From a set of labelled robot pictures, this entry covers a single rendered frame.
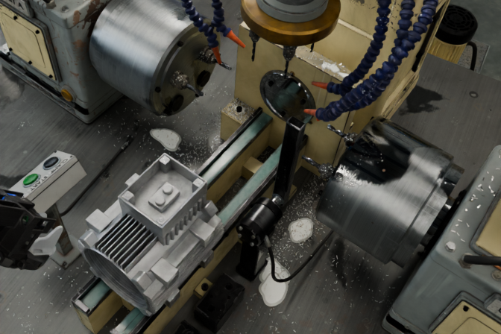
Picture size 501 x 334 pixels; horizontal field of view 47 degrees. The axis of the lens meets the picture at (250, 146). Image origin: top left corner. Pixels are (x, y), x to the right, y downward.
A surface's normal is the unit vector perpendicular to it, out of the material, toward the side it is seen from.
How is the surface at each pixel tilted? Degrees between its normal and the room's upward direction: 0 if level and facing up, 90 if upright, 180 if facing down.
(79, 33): 90
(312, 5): 0
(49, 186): 60
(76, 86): 89
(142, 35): 28
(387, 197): 39
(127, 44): 47
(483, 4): 0
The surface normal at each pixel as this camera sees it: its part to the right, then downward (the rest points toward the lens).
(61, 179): 0.73, 0.15
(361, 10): -0.59, 0.63
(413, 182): -0.11, -0.38
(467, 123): 0.07, -0.59
